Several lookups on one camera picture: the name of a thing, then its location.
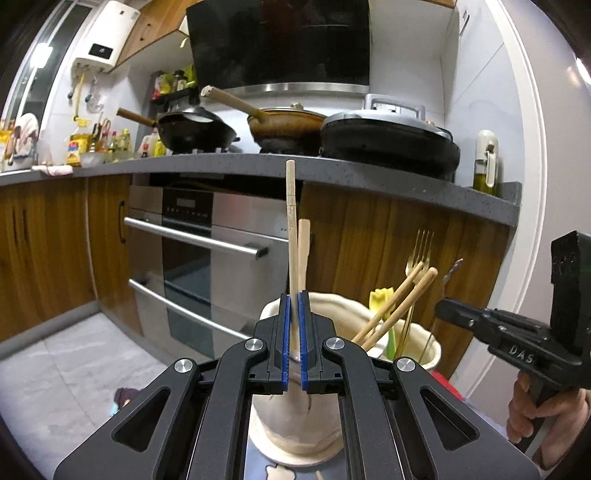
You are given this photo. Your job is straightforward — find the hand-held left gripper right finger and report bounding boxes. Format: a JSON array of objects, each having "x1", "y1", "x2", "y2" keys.
[{"x1": 298, "y1": 290, "x2": 541, "y2": 480}]

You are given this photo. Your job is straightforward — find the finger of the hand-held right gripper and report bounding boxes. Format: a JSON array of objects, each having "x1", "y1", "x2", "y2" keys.
[{"x1": 436, "y1": 296, "x2": 511, "y2": 346}]

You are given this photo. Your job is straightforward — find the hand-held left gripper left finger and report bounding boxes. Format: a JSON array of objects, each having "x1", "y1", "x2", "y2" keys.
[{"x1": 53, "y1": 291, "x2": 293, "y2": 480}]

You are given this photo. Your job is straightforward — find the wooden chopstick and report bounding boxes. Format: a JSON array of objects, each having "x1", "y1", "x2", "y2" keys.
[
  {"x1": 351, "y1": 261, "x2": 424, "y2": 344},
  {"x1": 298, "y1": 219, "x2": 311, "y2": 294},
  {"x1": 361, "y1": 267, "x2": 438, "y2": 350},
  {"x1": 285, "y1": 159, "x2": 301, "y2": 361}
]

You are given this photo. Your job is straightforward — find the cream ceramic utensil holder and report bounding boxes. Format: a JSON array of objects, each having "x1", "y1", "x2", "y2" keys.
[{"x1": 249, "y1": 291, "x2": 441, "y2": 467}]

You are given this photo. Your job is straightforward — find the metal fork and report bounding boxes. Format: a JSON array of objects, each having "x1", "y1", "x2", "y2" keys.
[{"x1": 404, "y1": 230, "x2": 435, "y2": 356}]

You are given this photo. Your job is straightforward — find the person's right hand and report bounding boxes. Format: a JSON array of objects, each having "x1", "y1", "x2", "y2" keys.
[{"x1": 508, "y1": 369, "x2": 591, "y2": 469}]

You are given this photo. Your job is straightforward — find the blue cartoon printed cloth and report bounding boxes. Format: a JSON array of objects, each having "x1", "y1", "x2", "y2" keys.
[{"x1": 111, "y1": 371, "x2": 518, "y2": 480}]

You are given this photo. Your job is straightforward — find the yellow green silicone spatula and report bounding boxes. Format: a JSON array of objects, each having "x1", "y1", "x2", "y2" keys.
[{"x1": 369, "y1": 288, "x2": 400, "y2": 361}]

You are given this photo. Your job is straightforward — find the stainless built-in oven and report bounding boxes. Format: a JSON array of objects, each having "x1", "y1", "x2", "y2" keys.
[{"x1": 122, "y1": 185, "x2": 296, "y2": 365}]

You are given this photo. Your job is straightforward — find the white oil dispenser bottle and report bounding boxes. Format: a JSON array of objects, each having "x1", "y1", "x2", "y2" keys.
[{"x1": 472, "y1": 130, "x2": 499, "y2": 197}]

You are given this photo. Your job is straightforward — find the black pot with lid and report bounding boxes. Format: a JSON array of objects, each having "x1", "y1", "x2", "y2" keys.
[{"x1": 318, "y1": 93, "x2": 461, "y2": 178}]

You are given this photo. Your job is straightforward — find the grey kitchen countertop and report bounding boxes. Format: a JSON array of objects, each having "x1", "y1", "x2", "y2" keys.
[{"x1": 0, "y1": 152, "x2": 522, "y2": 227}]

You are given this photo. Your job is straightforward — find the brown wok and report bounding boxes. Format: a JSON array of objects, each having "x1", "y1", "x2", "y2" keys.
[{"x1": 201, "y1": 85, "x2": 328, "y2": 153}]

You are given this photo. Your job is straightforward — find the black wok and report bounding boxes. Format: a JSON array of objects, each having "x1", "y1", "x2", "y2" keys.
[{"x1": 116, "y1": 106, "x2": 241, "y2": 154}]

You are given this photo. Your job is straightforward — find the row of condiment bottles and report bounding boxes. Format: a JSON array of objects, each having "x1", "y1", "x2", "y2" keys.
[{"x1": 90, "y1": 120, "x2": 139, "y2": 162}]

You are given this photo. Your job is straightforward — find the yellow cooking oil bottle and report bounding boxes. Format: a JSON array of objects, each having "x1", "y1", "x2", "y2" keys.
[{"x1": 68, "y1": 129, "x2": 90, "y2": 167}]

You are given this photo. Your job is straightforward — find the white rag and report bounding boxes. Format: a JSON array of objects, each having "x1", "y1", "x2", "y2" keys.
[{"x1": 31, "y1": 164, "x2": 75, "y2": 177}]

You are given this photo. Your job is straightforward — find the black range hood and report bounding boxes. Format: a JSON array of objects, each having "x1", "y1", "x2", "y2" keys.
[{"x1": 186, "y1": 0, "x2": 372, "y2": 97}]

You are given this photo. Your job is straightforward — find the white cloth bundle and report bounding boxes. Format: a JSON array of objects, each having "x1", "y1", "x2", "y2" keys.
[{"x1": 11, "y1": 113, "x2": 40, "y2": 160}]

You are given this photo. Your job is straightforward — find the white water heater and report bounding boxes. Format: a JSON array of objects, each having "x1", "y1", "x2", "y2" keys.
[{"x1": 71, "y1": 0, "x2": 141, "y2": 75}]

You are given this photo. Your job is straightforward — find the kitchen window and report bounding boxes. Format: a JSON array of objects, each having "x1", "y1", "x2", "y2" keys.
[{"x1": 0, "y1": 0, "x2": 93, "y2": 130}]

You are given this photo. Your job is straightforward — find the dark utensil handle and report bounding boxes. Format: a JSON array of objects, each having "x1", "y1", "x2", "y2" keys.
[{"x1": 443, "y1": 258, "x2": 464, "y2": 287}]

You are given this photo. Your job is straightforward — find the black wall spice rack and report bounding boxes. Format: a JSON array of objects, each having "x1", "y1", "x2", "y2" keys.
[{"x1": 150, "y1": 65, "x2": 201, "y2": 114}]

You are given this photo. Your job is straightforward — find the wooden wall cabinets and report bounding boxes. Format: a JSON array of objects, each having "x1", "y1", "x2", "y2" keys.
[{"x1": 111, "y1": 0, "x2": 195, "y2": 70}]

